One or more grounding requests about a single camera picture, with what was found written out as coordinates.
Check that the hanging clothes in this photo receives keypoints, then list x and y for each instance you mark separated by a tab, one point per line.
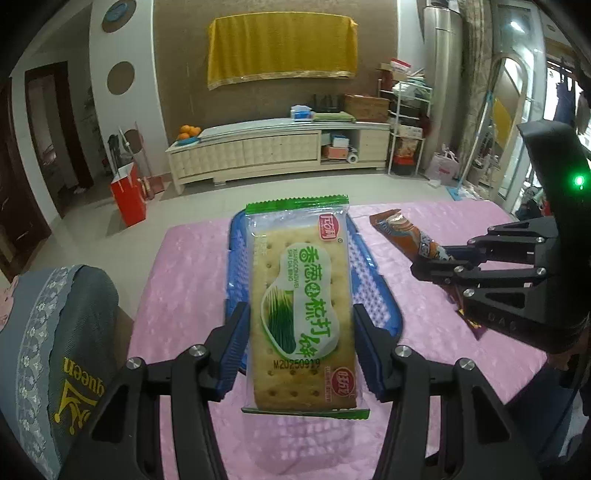
565	106

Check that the yellow cloth cover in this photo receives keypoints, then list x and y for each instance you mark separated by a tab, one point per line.
281	50

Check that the patterned curtain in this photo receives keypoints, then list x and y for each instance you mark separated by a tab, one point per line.
478	69

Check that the green folded mat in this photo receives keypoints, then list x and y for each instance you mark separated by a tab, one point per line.
333	117

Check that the green cracker packet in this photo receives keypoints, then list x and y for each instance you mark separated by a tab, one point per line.
300	277

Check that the silver tower air conditioner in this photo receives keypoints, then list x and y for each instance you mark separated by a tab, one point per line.
443	69

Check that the blue tissue box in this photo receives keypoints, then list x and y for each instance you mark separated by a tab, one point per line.
301	112

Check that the arched standing mirror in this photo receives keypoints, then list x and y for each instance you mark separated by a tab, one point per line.
508	115

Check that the broom with dustpan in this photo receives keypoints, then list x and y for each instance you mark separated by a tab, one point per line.
147	182

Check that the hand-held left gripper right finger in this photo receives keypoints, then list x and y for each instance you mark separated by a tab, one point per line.
369	357

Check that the round blue wall plate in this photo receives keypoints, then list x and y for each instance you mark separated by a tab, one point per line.
119	14

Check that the wooden clothes rack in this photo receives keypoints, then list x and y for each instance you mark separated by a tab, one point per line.
531	203

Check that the pink shopping bag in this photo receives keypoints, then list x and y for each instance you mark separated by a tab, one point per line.
442	168

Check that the cream television cabinet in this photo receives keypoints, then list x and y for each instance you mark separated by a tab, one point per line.
258	150

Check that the brown snack bar packet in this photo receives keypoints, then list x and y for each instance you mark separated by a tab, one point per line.
401	230

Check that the blue mop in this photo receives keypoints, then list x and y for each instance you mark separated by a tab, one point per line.
461	189

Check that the dark wooden door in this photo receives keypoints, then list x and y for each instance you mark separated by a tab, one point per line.
14	198
60	138

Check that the black router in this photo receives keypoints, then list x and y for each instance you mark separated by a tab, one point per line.
327	105

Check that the blue plastic basket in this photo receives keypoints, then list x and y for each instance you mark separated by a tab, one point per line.
375	286

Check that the cardboard box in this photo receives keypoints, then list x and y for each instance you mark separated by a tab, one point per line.
367	108

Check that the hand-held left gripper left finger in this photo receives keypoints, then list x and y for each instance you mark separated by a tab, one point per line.
233	353

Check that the plate of oranges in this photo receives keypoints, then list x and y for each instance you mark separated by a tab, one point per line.
188	134

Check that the pink cloth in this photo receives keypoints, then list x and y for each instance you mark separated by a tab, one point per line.
7	309

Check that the white metal rack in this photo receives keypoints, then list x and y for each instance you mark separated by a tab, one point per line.
408	115

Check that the red paper bag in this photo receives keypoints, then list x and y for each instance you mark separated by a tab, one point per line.
129	198

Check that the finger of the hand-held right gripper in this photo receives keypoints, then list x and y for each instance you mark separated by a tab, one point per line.
508	237
443	270

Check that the paper towel roll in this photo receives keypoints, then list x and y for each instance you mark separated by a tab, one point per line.
353	157

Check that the pink quilted blanket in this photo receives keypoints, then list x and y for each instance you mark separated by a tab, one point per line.
194	277

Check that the grey cushion with gold print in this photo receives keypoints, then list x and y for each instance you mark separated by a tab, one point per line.
55	332

